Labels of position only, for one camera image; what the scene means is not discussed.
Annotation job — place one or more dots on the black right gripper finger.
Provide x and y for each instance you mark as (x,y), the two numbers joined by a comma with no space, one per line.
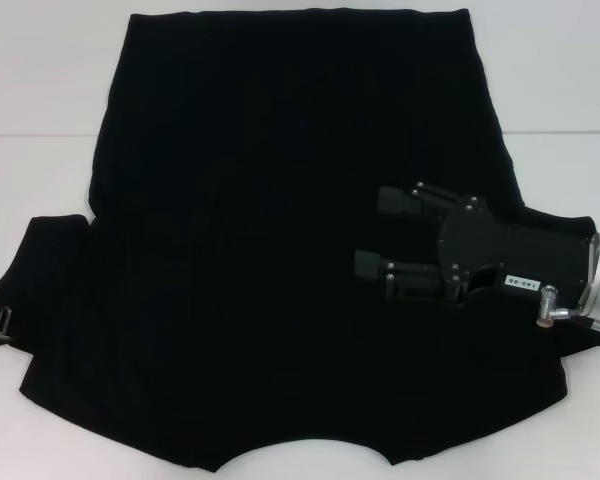
(366,262)

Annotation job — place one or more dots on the black shirt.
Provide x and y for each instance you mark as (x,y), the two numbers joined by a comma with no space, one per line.
(280,200)

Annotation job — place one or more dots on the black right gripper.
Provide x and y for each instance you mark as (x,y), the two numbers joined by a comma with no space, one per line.
(530,252)

